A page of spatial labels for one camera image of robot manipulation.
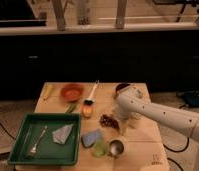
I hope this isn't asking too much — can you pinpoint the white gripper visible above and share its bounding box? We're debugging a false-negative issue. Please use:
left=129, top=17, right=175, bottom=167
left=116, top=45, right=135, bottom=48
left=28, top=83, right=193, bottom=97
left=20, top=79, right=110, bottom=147
left=114, top=105, right=132, bottom=136

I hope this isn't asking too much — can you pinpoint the dark red grapes bunch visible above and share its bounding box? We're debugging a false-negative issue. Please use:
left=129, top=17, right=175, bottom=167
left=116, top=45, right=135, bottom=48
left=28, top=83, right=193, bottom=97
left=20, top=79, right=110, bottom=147
left=99, top=114, right=119, bottom=130

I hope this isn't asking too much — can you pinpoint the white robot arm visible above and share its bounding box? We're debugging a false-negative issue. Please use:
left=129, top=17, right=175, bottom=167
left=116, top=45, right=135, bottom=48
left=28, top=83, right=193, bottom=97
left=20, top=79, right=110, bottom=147
left=115, top=87, right=199, bottom=171

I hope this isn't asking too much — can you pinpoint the black bowl with sponge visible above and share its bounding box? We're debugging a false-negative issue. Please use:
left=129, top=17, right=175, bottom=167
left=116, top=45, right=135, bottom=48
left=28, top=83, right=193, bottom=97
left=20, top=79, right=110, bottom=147
left=115, top=83, right=130, bottom=96

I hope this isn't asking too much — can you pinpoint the red bowl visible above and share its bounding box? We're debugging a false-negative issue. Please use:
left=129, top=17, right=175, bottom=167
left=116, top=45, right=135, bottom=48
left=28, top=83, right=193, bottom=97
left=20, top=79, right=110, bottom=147
left=60, top=83, right=84, bottom=102

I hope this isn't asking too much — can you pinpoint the small metal cup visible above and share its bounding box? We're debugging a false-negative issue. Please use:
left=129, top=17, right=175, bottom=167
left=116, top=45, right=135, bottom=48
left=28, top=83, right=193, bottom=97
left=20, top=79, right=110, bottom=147
left=109, top=140, right=124, bottom=157

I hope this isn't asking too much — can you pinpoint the green plastic cup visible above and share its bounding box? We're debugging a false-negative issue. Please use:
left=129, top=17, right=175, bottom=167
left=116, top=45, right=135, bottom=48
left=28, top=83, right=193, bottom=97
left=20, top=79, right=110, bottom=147
left=91, top=141, right=108, bottom=157

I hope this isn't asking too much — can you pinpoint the blue sponge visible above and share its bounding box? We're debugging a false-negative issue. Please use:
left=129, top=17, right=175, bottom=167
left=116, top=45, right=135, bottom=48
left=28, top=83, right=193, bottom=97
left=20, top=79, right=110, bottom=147
left=81, top=129, right=102, bottom=148

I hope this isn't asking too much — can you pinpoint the orange toy carrot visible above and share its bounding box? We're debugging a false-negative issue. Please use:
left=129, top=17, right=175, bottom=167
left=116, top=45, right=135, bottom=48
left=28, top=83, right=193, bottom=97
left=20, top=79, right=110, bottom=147
left=82, top=105, right=93, bottom=118

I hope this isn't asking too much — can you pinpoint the green pepper toy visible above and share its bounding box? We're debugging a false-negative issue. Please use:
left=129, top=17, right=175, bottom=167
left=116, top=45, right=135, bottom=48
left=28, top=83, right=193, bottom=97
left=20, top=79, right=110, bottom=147
left=65, top=103, right=77, bottom=113

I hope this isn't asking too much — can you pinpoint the grey folded cloth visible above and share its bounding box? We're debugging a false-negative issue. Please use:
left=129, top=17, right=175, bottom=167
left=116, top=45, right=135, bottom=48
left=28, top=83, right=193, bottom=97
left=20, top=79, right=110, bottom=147
left=52, top=124, right=73, bottom=144

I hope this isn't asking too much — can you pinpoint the blue black bag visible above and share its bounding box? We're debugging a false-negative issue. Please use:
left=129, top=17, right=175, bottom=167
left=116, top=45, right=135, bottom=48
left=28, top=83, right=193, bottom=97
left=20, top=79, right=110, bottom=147
left=182, top=92, right=199, bottom=108

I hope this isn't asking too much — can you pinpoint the yellow banana toy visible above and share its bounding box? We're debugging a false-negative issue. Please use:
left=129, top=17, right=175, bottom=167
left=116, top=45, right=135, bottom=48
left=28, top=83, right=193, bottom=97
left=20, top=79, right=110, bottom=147
left=43, top=84, right=54, bottom=100

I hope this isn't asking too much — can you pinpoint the green plastic tray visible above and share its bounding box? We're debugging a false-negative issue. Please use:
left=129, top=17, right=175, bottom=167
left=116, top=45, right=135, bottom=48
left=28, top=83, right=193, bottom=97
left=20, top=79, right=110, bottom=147
left=8, top=113, right=81, bottom=166

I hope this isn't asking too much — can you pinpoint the metal fork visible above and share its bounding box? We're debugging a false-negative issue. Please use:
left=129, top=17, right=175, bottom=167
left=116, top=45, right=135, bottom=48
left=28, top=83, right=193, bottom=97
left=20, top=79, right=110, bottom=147
left=27, top=126, right=47, bottom=158

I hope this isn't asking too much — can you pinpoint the black cable on floor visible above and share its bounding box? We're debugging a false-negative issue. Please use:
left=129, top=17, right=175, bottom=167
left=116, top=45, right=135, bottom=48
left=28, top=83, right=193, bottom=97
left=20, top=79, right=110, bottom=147
left=163, top=134, right=191, bottom=154

